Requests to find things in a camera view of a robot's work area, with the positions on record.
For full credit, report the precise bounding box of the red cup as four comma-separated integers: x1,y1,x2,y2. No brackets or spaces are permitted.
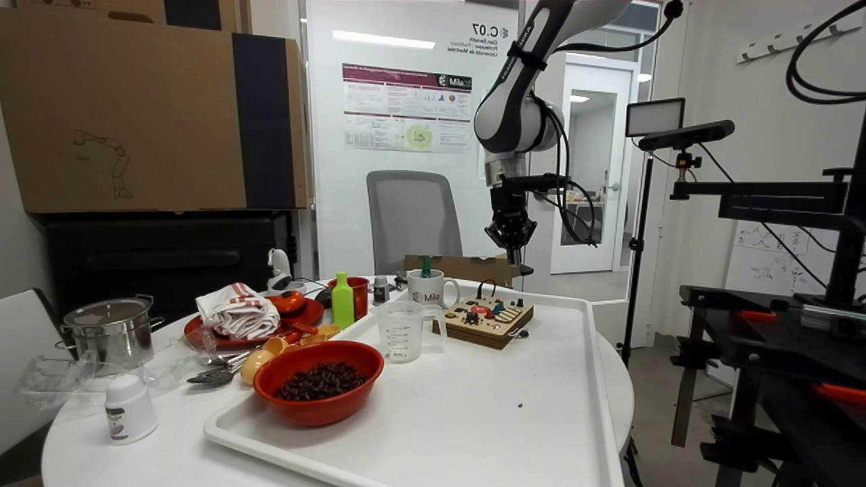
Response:
324,274,374,324

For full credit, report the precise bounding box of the stainless steel pot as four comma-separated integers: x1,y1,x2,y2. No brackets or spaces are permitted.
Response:
54,292,171,372

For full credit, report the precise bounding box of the clear plastic container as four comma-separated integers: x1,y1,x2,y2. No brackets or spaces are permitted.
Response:
14,348,115,412

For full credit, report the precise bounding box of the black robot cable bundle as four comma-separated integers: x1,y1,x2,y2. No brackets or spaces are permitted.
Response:
539,106,604,248

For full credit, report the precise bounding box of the green plastic bottle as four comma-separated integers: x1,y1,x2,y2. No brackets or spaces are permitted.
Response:
326,269,356,330

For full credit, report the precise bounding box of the orange yellow toy food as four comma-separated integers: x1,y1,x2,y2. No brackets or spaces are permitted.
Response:
234,321,338,389

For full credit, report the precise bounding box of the white ceramic mug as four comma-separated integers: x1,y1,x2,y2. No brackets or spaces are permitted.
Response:
403,265,463,311

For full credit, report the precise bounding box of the thick black cable loop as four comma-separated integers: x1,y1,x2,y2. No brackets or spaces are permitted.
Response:
785,0,866,108

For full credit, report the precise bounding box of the whiteboard with scribbles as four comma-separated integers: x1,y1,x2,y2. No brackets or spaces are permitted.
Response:
723,218,846,297

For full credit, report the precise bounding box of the grey office chair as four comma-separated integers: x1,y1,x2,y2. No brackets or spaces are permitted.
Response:
366,168,464,279

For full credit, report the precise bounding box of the red bowl with coffee beans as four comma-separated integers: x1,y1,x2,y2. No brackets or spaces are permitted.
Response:
248,338,390,430

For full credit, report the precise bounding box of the black LED light panel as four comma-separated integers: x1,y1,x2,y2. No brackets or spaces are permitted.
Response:
624,94,688,140

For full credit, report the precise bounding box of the white glass door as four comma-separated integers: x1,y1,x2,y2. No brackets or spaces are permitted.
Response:
547,60,636,275

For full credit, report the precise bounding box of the white red patterned cloth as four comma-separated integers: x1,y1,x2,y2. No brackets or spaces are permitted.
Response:
194,279,283,343

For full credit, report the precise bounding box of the small brown cardboard box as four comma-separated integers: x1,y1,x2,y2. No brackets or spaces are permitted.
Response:
401,251,517,290

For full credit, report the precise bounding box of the large white plastic tray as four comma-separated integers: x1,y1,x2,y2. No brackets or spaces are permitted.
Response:
199,290,628,487

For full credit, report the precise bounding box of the black light stand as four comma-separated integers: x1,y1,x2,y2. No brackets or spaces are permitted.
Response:
620,133,654,368

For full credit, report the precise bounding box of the large cardboard box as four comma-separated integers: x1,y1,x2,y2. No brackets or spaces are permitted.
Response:
0,4,317,215

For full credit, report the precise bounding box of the wooden busy board with buttons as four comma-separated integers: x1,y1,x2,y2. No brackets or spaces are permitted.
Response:
440,292,535,351

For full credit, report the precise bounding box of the white coat hook rail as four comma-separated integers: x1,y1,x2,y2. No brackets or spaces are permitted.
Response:
736,18,851,67

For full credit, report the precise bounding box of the clear plastic measuring cup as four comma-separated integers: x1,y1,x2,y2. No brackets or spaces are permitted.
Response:
371,297,449,368

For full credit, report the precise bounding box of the wall poster with magenta header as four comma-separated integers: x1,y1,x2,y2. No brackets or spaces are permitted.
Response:
338,60,476,154

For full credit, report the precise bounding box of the black cabinet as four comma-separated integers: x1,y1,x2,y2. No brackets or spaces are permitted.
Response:
38,209,297,318

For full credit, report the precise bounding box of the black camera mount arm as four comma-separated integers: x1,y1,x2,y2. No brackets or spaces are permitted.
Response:
667,165,855,223

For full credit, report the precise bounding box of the red plate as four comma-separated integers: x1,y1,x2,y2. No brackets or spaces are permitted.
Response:
180,294,326,355

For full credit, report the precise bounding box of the black stereo camera bar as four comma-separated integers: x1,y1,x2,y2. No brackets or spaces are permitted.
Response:
636,117,738,154

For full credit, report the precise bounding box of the white desktop device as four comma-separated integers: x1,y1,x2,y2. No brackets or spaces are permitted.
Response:
264,246,295,294

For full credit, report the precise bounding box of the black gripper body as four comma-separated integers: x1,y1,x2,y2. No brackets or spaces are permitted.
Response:
485,180,539,248

